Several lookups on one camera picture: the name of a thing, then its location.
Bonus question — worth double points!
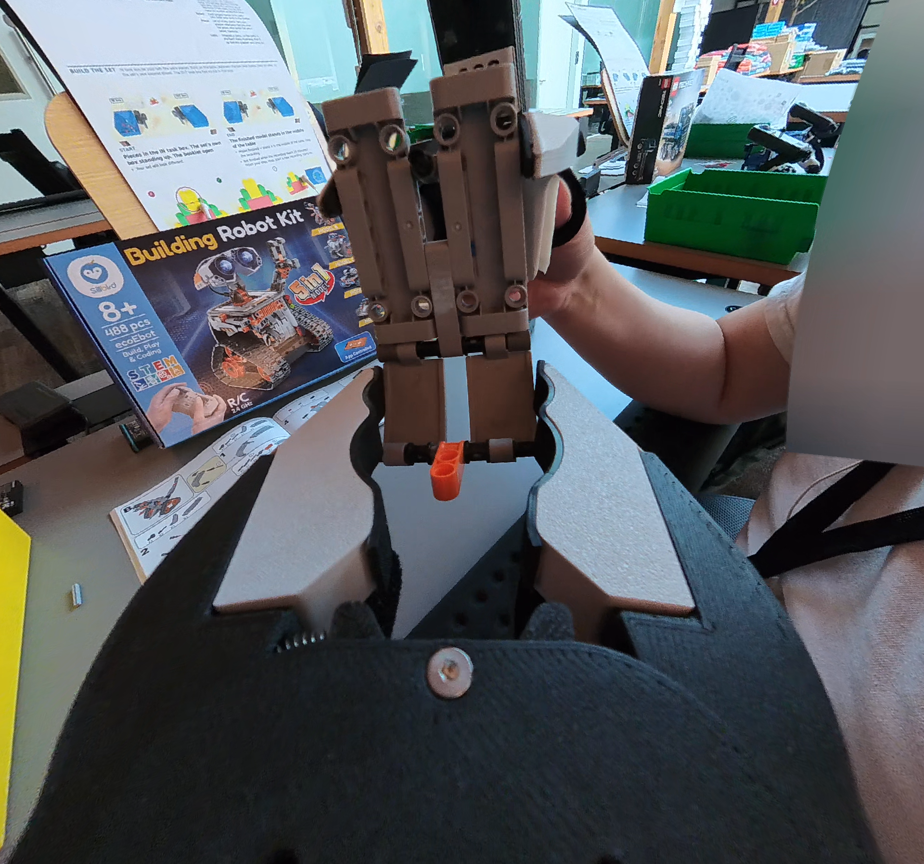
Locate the wooden sheet stand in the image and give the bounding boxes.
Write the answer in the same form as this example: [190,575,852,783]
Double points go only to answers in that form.
[45,92,141,241]

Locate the black lanyard strap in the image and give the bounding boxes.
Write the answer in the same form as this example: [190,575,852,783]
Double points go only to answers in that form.
[747,460,898,580]

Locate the grey wooden-edged desk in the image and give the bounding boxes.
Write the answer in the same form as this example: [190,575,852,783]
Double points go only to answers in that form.
[588,175,820,289]

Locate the blue robot kit box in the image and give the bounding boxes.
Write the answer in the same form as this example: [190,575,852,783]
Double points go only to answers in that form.
[43,211,380,450]

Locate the white instruction booklet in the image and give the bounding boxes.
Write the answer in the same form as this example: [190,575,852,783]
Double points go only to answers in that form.
[110,366,376,585]

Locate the grey building brick assembly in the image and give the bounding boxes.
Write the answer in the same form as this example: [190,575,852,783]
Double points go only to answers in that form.
[320,66,541,502]

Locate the black gadget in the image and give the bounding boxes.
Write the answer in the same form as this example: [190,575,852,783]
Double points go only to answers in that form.
[745,102,842,174]

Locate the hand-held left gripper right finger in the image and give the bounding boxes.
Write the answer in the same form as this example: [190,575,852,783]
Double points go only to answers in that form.
[526,361,699,640]

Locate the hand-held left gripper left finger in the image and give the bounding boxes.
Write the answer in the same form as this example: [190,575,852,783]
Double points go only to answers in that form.
[213,366,401,637]

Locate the white dotted paper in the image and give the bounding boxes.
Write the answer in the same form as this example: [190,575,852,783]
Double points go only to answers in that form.
[696,69,801,127]

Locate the black dotted pad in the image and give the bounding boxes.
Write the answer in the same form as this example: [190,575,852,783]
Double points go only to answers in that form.
[404,514,546,640]

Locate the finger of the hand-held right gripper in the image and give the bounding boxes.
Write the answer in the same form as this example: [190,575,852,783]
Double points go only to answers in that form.
[520,110,587,279]

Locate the person's right hand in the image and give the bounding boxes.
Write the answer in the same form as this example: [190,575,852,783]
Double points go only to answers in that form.
[530,180,629,324]

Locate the person's beige shirt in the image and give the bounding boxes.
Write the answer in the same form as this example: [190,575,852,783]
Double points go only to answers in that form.
[735,274,924,864]

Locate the stack of colourful boxes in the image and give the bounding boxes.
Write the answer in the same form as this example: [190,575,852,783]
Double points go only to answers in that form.
[711,20,863,82]

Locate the yellow plastic bin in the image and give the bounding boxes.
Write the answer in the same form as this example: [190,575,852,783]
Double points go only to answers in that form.
[0,510,32,796]

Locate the black brick set box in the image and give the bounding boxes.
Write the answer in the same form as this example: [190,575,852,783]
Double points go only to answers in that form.
[625,70,707,185]

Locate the person's right forearm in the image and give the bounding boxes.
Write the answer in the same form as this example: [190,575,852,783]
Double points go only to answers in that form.
[614,251,795,426]

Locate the black device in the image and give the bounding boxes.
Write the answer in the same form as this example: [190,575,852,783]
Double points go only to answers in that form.
[0,381,91,450]

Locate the white instruction sheet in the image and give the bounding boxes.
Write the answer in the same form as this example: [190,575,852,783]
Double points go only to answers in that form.
[565,1,651,96]
[0,0,336,231]

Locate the green plastic bin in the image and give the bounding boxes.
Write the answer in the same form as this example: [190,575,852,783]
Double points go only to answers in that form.
[644,167,829,266]

